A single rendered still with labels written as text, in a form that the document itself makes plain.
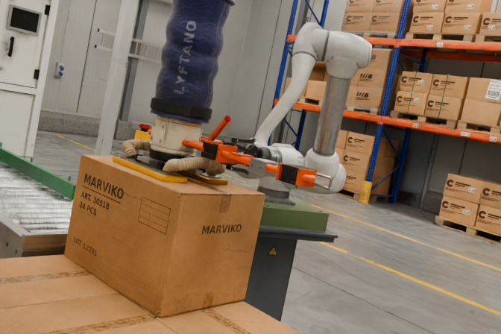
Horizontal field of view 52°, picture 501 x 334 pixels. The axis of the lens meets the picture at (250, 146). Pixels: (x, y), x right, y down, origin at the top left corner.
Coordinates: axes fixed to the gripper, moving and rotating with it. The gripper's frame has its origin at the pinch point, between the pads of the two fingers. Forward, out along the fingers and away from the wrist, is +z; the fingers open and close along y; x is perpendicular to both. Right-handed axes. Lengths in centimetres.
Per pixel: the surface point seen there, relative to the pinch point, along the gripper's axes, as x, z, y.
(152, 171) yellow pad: 17.0, 14.0, 11.3
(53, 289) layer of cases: 25, 38, 53
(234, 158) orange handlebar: -9.9, 3.6, 0.3
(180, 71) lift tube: 20.1, 8.0, -24.1
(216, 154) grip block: -2.3, 4.4, 0.6
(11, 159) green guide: 222, -23, 45
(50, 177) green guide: 164, -23, 45
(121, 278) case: 17, 18, 48
